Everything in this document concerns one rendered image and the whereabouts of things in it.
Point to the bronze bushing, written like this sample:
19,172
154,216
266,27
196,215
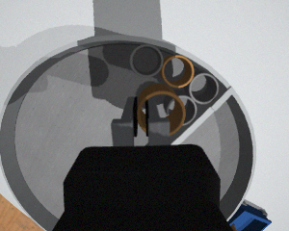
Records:
176,117
233,227
186,78

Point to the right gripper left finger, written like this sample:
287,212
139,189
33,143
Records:
122,128

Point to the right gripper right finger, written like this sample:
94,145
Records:
157,128

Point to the grey metal ring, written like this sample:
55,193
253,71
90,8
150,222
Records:
191,110
211,91
152,72

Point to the blue open tray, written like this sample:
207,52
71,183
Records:
250,219

